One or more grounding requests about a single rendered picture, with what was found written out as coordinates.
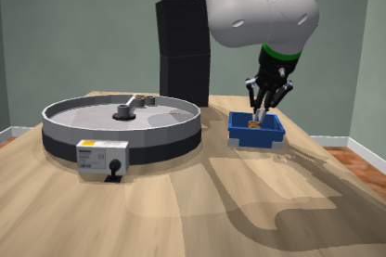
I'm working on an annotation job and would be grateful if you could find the blue open crate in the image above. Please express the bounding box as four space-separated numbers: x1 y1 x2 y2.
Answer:
227 111 286 149

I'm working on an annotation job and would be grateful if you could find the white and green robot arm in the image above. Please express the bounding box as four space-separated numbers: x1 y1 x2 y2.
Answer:
206 0 319 77

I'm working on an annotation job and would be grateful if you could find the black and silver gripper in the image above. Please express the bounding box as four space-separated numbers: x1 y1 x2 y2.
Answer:
246 66 293 122

